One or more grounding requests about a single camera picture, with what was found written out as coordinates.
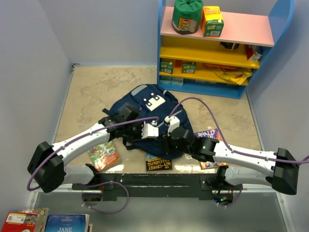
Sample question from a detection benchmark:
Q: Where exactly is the purple Roald Dahl book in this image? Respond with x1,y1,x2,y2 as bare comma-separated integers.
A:
194,128,228,170

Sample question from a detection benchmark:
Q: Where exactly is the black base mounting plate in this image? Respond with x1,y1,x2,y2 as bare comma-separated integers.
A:
72,173,240,201

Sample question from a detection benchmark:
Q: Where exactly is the yellow snack bag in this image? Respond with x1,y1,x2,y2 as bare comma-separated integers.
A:
204,63,253,85

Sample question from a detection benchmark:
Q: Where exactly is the green wrapped tissue roll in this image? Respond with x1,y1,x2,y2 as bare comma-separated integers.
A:
171,0,204,35

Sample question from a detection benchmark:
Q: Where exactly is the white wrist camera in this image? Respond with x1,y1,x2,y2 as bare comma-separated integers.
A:
164,116,180,136
141,121,159,139

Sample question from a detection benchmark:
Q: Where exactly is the colourful blue toy shelf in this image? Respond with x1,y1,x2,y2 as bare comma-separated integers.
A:
157,0,295,99

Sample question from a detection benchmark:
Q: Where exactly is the aluminium rail frame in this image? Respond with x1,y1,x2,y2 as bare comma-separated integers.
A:
37,67,286,232

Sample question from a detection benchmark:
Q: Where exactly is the small green box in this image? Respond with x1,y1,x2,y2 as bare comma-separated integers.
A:
182,61,197,74
159,58,175,74

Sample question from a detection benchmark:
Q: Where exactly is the red book bottom left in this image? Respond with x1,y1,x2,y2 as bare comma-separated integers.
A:
1,208,50,232

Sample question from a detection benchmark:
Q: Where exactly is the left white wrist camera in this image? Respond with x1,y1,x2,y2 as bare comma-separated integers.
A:
141,121,159,139

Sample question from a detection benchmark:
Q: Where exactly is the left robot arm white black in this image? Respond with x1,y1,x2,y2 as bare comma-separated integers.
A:
27,106,148,193

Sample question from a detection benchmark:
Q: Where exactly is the navy blue school backpack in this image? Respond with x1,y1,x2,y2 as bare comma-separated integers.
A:
102,84,183,160

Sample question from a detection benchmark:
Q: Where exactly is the orange 78-storey treehouse book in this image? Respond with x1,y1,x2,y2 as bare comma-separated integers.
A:
88,141,120,171

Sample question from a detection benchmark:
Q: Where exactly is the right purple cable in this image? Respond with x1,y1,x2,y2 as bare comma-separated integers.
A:
169,97,309,208

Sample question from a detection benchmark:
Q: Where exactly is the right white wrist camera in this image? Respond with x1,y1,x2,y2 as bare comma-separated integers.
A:
164,116,180,136

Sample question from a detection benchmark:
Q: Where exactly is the blue Jane book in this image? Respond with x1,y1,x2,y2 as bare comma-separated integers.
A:
44,214,93,232

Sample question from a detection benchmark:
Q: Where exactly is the orange green carton box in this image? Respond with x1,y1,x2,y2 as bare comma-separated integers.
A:
200,6,224,37

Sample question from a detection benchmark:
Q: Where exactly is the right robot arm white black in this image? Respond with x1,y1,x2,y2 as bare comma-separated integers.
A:
160,127,299,195

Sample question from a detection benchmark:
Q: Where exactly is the right small green box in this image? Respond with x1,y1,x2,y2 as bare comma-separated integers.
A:
182,61,197,74

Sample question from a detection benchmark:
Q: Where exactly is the red white packet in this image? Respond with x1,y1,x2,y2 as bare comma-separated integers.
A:
245,44,262,62

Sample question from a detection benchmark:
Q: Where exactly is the left small green box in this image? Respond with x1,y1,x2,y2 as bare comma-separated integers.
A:
159,58,175,74

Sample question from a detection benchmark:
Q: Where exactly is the black 169-storey treehouse book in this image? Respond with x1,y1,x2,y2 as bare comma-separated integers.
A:
145,153,172,172

